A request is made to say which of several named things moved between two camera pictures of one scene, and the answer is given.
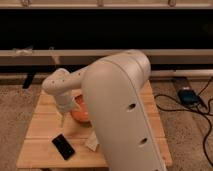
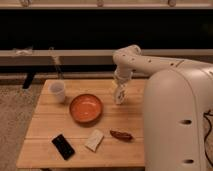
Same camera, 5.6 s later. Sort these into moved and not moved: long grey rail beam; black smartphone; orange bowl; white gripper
Moved: white gripper
Not moved: orange bowl; black smartphone; long grey rail beam
